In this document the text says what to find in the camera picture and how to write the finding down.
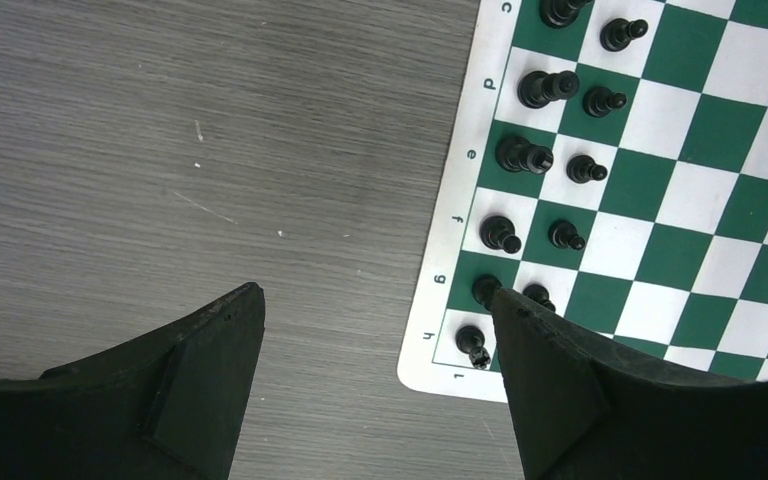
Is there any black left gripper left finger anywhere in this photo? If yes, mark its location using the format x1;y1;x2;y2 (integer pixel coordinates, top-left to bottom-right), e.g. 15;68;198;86
0;282;266;479

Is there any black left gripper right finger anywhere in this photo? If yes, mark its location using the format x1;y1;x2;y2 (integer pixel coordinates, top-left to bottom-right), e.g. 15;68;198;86
489;288;768;479

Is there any black chess pawn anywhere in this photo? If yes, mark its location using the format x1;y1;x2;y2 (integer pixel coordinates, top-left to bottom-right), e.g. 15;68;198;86
523;283;556;312
600;18;649;52
548;219;586;251
582;86;628;118
566;154;608;184

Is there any black chess rook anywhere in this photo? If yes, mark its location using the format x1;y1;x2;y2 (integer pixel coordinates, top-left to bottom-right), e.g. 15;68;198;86
455;325;492;370

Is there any black chess knight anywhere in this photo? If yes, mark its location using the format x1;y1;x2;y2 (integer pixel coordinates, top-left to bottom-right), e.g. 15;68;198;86
471;274;502;311

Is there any black chess bishop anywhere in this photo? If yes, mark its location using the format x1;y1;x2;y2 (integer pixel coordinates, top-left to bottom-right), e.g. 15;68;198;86
479;215;522;254
538;0;593;29

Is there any green white chess board mat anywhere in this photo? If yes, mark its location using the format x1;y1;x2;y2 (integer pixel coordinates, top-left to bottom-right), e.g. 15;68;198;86
397;1;768;402

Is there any black chess king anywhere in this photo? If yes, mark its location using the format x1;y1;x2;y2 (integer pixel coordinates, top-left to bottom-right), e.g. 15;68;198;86
495;135;554;175

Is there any black chess queen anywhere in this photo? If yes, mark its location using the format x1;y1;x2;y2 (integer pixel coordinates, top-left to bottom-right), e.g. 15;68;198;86
517;70;580;109

